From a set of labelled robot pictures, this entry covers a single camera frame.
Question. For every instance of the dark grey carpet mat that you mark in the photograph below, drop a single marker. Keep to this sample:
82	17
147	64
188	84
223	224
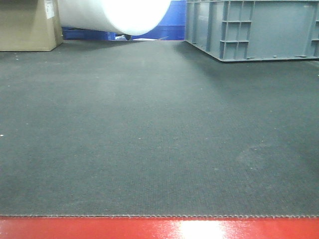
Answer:
97	128

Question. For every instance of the white foam roll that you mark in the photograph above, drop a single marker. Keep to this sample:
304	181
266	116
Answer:
131	17

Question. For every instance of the grey plastic crate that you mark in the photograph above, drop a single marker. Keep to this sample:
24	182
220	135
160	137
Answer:
254	30

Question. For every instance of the brown cardboard box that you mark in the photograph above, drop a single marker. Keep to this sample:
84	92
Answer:
29	25

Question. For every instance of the red metal base frame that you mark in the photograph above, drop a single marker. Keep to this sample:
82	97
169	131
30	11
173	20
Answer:
157	228

